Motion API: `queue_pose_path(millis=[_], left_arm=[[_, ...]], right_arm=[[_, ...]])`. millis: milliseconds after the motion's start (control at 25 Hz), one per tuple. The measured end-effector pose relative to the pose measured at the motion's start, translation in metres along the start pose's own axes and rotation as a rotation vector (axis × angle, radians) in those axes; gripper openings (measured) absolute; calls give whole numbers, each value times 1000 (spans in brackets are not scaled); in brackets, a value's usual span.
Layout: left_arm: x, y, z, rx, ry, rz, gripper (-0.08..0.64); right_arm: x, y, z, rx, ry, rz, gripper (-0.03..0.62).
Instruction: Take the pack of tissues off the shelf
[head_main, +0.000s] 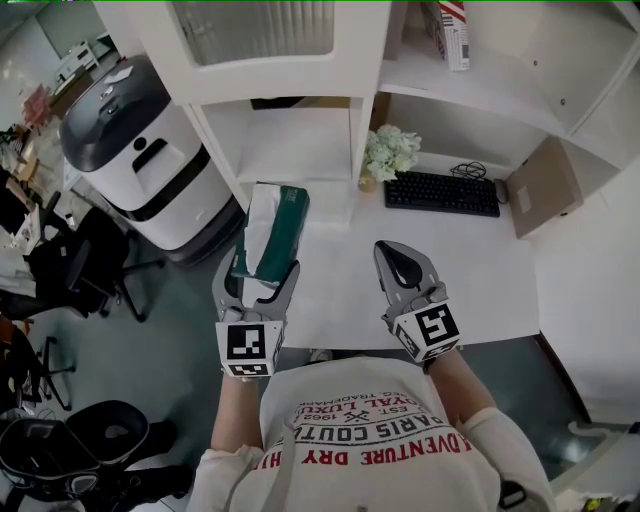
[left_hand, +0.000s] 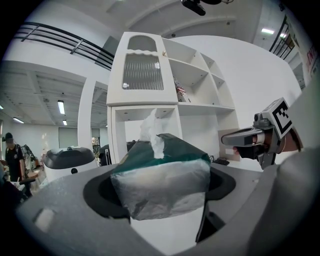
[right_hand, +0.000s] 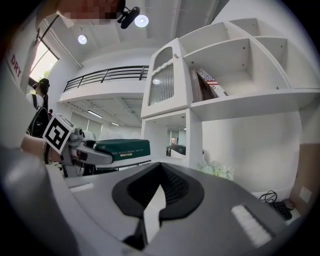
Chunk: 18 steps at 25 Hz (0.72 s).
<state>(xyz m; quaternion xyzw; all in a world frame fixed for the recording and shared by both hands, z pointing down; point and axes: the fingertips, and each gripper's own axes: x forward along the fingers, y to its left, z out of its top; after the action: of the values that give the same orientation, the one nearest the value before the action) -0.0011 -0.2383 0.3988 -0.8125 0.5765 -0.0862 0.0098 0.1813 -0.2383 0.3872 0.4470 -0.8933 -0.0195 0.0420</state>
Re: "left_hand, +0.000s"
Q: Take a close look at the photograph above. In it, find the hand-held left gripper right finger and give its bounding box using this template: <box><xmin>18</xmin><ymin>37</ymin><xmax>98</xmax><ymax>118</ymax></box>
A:
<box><xmin>174</xmin><ymin>166</ymin><xmax>267</xmax><ymax>256</ymax></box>

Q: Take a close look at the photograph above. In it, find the black head camera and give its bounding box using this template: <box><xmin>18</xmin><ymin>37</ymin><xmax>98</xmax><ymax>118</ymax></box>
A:
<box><xmin>180</xmin><ymin>0</ymin><xmax>207</xmax><ymax>17</ymax></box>

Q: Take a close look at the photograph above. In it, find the person's right hand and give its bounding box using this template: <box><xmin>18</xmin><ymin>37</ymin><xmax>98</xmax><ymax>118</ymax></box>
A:
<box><xmin>251</xmin><ymin>134</ymin><xmax>272</xmax><ymax>147</ymax></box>

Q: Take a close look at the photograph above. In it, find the white shelf cabinet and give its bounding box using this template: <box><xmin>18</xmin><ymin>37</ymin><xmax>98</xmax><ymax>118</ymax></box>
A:
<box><xmin>105</xmin><ymin>31</ymin><xmax>241</xmax><ymax>166</ymax></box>

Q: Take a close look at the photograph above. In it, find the person's grey shirt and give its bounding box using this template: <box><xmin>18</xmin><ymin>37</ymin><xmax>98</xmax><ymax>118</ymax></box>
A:
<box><xmin>247</xmin><ymin>82</ymin><xmax>320</xmax><ymax>256</ymax></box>

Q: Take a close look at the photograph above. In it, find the short black balcony railing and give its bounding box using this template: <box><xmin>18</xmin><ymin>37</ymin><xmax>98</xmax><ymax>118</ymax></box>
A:
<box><xmin>268</xmin><ymin>14</ymin><xmax>301</xmax><ymax>60</ymax></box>

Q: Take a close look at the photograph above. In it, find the beige cardboard box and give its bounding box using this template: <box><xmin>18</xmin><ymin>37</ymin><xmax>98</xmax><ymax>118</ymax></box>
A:
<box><xmin>217</xmin><ymin>129</ymin><xmax>241</xmax><ymax>163</ymax></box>

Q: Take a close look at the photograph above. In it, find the long black balcony railing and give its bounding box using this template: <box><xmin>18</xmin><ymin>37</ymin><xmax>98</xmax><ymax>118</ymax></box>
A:
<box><xmin>14</xmin><ymin>21</ymin><xmax>116</xmax><ymax>71</ymax></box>

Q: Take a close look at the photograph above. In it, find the black office chair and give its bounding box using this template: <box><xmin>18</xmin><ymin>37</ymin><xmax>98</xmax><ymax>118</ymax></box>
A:
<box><xmin>18</xmin><ymin>177</ymin><xmax>37</xmax><ymax>199</ymax></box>

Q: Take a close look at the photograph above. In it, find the white banner with red letters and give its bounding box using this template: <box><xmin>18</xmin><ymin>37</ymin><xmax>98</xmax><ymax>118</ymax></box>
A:
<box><xmin>305</xmin><ymin>46</ymin><xmax>320</xmax><ymax>77</ymax></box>

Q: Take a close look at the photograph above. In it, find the green and white tissues pack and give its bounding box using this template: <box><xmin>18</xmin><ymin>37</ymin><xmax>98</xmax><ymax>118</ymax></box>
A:
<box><xmin>110</xmin><ymin>107</ymin><xmax>212</xmax><ymax>222</ymax></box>

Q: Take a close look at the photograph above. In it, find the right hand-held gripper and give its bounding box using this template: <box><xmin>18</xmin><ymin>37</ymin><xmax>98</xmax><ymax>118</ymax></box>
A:
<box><xmin>220</xmin><ymin>97</ymin><xmax>294</xmax><ymax>171</ymax></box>

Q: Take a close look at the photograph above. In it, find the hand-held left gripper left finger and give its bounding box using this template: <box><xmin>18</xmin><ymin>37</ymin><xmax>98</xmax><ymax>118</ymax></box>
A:
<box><xmin>16</xmin><ymin>163</ymin><xmax>163</xmax><ymax>256</ymax></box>

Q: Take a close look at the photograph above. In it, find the black keyboard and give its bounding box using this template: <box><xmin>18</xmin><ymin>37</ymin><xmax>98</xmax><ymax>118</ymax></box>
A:
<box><xmin>212</xmin><ymin>157</ymin><xmax>231</xmax><ymax>166</ymax></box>

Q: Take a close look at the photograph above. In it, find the person's right forearm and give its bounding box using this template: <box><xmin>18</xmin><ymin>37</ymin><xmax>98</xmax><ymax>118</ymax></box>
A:
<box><xmin>281</xmin><ymin>126</ymin><xmax>303</xmax><ymax>153</ymax></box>

